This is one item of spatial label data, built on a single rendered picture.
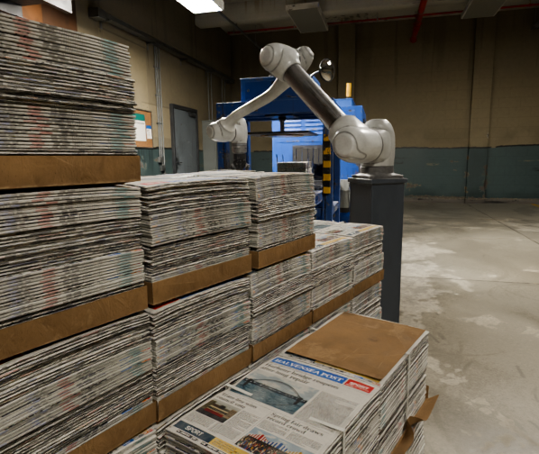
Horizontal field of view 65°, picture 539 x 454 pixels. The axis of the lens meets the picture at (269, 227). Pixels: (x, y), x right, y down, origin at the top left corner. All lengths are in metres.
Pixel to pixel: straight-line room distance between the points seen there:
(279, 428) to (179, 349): 0.24
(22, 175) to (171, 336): 0.39
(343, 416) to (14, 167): 0.71
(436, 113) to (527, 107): 1.89
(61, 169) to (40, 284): 0.17
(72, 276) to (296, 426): 0.49
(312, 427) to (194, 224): 0.45
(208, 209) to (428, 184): 10.10
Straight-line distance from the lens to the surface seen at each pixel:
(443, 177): 10.89
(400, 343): 1.24
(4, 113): 0.67
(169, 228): 0.81
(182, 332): 0.88
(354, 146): 1.83
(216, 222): 0.90
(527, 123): 11.25
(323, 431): 0.88
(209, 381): 0.98
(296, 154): 5.74
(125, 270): 0.76
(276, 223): 1.07
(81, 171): 0.70
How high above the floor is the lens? 1.10
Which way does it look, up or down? 9 degrees down
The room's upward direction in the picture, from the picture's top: 1 degrees counter-clockwise
